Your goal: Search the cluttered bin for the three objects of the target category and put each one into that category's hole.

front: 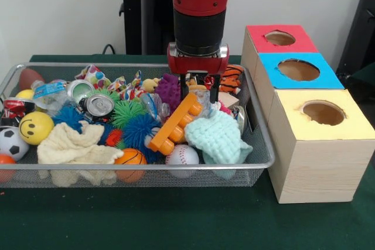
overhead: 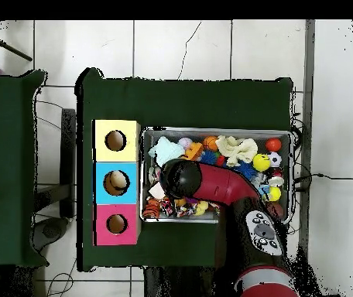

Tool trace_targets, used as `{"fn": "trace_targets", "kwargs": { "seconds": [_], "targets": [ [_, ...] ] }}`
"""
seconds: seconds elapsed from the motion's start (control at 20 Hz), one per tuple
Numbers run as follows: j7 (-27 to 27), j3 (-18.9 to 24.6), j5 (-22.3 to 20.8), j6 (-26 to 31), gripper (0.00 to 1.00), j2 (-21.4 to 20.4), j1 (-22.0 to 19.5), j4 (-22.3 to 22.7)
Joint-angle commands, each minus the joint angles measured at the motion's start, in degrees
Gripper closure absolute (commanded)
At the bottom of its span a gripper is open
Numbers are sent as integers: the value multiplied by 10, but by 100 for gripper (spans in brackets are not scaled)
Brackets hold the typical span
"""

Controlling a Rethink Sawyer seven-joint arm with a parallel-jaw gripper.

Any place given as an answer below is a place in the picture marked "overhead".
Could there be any wooden box with three holes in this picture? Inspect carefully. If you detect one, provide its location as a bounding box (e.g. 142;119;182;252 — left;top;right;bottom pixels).
92;119;142;247

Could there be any shallow silver mesh bin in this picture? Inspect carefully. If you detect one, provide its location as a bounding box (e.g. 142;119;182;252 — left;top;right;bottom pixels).
139;126;295;225

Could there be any light blue knitted cloth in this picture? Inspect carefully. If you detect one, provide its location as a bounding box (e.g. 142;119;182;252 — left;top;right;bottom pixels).
147;135;186;168

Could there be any orange plastic compartment tray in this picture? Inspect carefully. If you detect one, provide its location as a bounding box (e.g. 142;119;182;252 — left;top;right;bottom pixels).
180;142;204;162

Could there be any small white baseball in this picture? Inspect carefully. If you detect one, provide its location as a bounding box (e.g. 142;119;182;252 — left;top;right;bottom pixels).
177;136;194;151

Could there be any small orange basketball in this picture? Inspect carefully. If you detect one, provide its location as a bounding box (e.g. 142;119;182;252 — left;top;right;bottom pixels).
202;135;220;152

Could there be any tiger plush toy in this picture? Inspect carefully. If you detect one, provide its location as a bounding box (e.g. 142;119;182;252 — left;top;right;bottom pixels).
142;197;162;220

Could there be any dark green table cloth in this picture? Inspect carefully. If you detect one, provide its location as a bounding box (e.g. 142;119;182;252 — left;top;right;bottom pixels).
0;70;49;268
75;67;294;273

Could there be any cream waffle cloth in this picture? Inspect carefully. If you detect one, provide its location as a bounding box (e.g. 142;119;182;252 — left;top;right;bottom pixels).
214;135;259;168

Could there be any yellow smiley ball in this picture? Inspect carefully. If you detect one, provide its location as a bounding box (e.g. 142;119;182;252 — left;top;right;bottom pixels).
252;152;271;172

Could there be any small soccer ball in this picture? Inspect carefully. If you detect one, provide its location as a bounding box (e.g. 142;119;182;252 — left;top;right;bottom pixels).
267;151;283;168

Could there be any plain orange ball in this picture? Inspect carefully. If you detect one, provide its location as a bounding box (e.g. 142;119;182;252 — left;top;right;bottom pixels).
265;137;283;153

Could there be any black metal stand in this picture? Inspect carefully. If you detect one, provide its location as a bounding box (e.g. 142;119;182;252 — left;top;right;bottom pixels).
33;108;77;219

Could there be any small brown football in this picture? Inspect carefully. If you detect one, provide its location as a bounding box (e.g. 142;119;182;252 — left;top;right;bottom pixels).
266;201;285;219

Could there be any dark gray round base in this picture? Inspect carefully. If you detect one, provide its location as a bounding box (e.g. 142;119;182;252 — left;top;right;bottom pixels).
33;217;69;251

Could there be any black tripod leg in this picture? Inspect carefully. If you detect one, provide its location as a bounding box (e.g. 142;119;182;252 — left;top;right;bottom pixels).
0;20;33;62

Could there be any black floor cable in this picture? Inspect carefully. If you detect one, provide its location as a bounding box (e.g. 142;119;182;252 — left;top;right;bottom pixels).
293;172;353;184

